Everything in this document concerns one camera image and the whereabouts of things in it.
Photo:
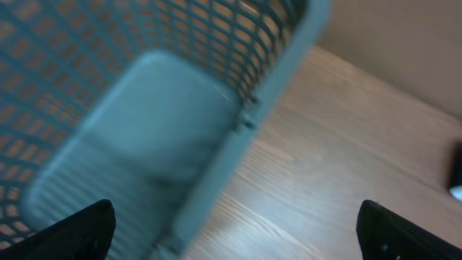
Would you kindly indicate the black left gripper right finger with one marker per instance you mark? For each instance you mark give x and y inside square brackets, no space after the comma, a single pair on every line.
[384,235]

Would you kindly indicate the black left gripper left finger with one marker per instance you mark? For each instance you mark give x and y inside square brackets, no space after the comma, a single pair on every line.
[84,235]

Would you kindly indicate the grey plastic basket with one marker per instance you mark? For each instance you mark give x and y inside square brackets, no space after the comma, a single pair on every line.
[149,104]

